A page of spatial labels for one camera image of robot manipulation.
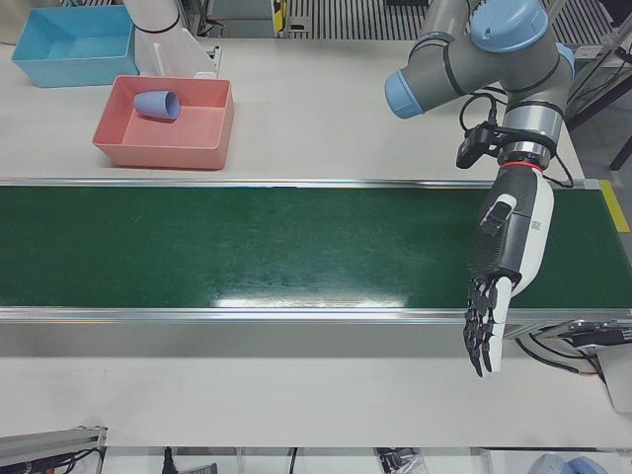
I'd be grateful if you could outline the light blue plastic box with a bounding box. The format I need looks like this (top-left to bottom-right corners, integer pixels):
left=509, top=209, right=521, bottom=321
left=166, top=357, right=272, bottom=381
left=10, top=4, right=142, bottom=89

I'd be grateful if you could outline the white robot column base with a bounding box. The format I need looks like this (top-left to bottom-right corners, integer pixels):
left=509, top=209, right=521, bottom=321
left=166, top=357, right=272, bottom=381
left=121, top=0, right=221, bottom=80

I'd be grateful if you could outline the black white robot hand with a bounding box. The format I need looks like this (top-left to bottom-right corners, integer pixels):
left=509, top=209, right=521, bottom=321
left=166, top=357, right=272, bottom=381
left=462, top=165, right=555, bottom=379

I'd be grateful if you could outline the plastic bag of parts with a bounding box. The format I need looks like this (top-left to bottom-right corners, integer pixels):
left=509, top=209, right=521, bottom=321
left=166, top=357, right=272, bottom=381
left=373, top=446, right=427, bottom=474

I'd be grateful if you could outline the aluminium frame profile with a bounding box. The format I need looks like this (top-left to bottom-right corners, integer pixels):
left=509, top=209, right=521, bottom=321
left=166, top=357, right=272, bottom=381
left=0, top=424, right=109, bottom=474

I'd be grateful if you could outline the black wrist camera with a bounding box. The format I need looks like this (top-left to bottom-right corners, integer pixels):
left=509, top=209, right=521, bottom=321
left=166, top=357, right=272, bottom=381
left=455, top=124, right=498, bottom=171

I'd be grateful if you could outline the pale blue rounded object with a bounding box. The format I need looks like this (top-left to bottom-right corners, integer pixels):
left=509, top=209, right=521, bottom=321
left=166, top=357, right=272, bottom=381
left=531, top=452, right=609, bottom=474

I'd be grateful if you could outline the green conveyor belt aluminium frame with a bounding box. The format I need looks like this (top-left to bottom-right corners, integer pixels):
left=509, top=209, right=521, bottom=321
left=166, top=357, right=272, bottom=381
left=0, top=177, right=632, bottom=359

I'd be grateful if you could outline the yellow black striped post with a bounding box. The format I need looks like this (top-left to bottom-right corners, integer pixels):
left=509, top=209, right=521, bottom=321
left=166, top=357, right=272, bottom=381
left=270, top=0, right=291, bottom=37

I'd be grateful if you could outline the pale blue plastic cup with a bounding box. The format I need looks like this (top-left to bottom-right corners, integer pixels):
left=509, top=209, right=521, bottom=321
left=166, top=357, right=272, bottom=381
left=132, top=89, right=182, bottom=123

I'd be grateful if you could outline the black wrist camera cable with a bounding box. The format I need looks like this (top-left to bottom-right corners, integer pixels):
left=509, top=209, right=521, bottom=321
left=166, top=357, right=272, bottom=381
left=457, top=91, right=577, bottom=191

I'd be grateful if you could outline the black device box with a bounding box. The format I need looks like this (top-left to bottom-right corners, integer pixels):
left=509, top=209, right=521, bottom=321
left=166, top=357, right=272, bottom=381
left=567, top=319, right=632, bottom=348

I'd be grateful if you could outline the small metal corner bracket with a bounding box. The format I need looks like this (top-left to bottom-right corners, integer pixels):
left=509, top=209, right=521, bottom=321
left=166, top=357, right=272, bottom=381
left=195, top=43, right=222, bottom=80

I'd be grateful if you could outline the pink plastic box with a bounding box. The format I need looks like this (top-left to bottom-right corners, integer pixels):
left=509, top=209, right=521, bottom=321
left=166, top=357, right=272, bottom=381
left=91, top=74, right=236, bottom=172

